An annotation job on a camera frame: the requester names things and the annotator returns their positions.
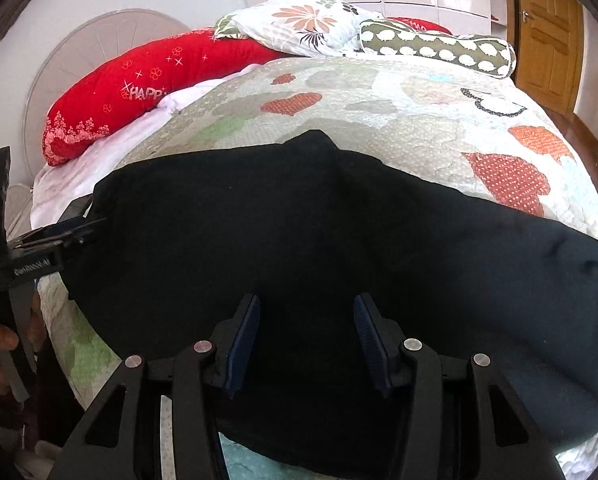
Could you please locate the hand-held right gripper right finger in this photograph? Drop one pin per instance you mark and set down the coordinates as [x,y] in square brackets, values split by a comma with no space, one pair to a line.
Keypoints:
[371,345]

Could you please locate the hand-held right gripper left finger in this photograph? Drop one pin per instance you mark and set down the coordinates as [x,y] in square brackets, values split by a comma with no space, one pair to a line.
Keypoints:
[241,345]

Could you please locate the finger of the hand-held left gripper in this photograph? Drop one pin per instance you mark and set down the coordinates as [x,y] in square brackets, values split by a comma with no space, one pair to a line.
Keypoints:
[61,237]
[76,210]

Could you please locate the black pants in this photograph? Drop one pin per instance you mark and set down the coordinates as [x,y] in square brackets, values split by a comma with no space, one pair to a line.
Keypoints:
[304,240]

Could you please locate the round beige bed panel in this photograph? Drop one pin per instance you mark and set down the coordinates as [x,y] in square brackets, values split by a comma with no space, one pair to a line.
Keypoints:
[19,210]

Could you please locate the white bed sheet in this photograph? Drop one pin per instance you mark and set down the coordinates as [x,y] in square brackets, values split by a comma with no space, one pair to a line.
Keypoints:
[104,160]

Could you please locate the long red pillow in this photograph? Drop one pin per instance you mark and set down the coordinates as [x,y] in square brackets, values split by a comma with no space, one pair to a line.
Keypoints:
[144,80]

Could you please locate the round beige headboard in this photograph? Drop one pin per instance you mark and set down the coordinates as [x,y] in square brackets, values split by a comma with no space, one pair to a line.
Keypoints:
[79,50]

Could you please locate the heart patterned quilt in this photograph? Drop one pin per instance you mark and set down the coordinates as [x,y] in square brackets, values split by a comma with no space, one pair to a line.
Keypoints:
[379,110]

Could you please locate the white floral pillow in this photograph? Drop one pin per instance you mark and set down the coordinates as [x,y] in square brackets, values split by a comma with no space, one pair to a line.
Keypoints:
[304,22]

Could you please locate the green patterned bolster pillow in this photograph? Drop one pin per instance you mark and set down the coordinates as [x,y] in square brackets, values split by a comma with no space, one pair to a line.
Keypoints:
[429,47]

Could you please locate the small red pillow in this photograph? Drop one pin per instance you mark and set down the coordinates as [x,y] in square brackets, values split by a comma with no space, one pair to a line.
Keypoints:
[424,24]

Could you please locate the wooden door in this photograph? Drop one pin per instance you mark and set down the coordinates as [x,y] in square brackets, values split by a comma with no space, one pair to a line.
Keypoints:
[549,45]

